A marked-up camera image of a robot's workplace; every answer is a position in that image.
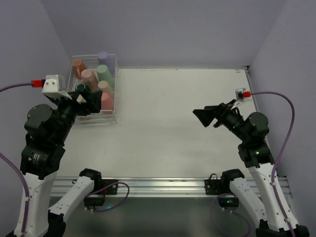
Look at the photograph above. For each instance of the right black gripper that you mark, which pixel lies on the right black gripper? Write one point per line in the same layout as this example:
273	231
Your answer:
219	115

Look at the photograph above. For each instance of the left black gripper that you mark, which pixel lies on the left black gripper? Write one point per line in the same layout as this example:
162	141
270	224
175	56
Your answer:
84	104

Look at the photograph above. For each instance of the dark green ceramic mug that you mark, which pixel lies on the dark green ceramic mug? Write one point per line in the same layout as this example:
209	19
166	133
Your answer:
81	87

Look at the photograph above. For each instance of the beige plastic cup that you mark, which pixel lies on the beige plastic cup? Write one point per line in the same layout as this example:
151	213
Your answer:
104	86

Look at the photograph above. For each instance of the light green plastic cup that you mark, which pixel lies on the light green plastic cup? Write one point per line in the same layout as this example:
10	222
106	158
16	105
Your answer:
104	74

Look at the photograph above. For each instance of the lavender plastic cup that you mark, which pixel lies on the lavender plastic cup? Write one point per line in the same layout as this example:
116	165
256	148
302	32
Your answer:
104	58

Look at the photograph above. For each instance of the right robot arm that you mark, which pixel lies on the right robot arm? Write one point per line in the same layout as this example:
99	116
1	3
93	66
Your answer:
269	209

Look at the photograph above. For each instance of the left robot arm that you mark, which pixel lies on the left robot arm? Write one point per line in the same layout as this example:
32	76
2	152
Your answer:
47	130

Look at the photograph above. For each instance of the light pink plastic cup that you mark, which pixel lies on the light pink plastic cup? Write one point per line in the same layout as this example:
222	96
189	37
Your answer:
89	78

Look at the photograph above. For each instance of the orange plastic cup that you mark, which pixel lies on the orange plastic cup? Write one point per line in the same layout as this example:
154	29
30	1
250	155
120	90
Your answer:
78	67

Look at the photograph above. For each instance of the right black controller box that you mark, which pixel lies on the right black controller box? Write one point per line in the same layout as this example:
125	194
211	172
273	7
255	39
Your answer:
228	202

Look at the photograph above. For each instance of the black controller box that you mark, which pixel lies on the black controller box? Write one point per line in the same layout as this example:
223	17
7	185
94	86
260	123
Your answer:
93	202
228	202

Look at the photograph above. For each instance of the left black controller box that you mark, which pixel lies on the left black controller box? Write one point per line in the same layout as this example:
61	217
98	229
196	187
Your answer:
93	202

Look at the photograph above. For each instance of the white wire dish rack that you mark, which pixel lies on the white wire dish rack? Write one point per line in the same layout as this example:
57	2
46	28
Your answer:
91	62

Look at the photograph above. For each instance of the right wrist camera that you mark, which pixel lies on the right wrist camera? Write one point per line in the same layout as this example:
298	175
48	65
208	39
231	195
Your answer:
242	96

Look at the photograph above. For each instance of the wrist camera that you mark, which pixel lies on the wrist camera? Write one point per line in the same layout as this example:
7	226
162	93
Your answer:
242	96
55	87

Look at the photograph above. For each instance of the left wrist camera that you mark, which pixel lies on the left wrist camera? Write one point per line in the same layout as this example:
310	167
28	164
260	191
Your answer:
55	87

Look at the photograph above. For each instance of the aluminium mounting rail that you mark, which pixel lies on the aluminium mounting rail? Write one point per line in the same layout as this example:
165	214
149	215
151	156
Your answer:
158	187

